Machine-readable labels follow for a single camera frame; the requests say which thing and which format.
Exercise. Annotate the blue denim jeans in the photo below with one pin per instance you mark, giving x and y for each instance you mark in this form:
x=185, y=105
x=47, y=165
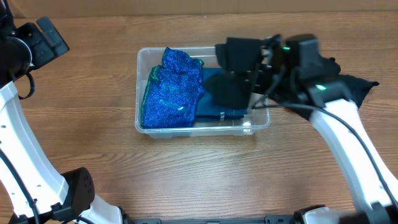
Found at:
x=224, y=110

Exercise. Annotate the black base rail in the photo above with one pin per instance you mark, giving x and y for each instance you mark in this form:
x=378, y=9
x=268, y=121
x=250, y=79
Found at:
x=268, y=219

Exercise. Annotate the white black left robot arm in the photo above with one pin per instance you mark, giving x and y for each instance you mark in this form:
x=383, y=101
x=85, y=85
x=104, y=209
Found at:
x=38, y=192

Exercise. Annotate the small black garment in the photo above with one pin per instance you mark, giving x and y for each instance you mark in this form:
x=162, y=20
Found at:
x=237, y=58

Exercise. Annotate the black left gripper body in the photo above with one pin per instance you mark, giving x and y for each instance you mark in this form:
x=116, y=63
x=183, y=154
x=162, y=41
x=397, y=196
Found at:
x=40, y=40

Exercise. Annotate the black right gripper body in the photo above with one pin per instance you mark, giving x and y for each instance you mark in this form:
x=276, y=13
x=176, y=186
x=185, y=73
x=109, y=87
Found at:
x=267, y=78

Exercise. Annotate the long black garment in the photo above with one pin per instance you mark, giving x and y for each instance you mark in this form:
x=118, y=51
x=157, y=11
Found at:
x=358, y=87

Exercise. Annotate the blue green sequin cloth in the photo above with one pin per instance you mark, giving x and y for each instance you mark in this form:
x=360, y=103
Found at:
x=173, y=90

